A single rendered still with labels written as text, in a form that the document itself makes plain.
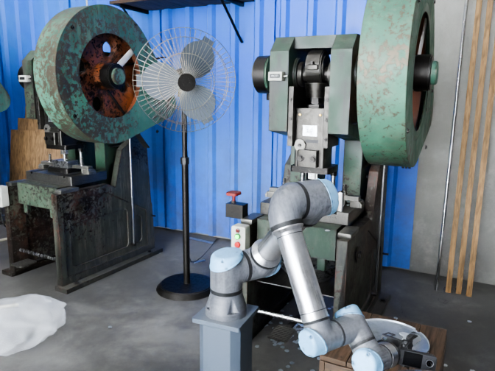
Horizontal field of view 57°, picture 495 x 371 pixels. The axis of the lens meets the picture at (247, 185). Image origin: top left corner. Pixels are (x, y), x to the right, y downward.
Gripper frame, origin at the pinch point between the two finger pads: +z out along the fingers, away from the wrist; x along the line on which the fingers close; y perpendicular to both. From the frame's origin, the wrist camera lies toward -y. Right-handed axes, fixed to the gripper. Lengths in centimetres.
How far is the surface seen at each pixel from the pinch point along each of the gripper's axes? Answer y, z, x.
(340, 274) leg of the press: 47, 28, -10
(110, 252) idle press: 228, 33, 24
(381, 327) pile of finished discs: 20.9, 18.5, 3.1
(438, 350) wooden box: -0.7, 19.5, 3.9
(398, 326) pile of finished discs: 16.1, 23.6, 1.7
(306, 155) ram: 75, 27, -60
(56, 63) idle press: 195, -42, -86
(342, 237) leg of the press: 48, 26, -26
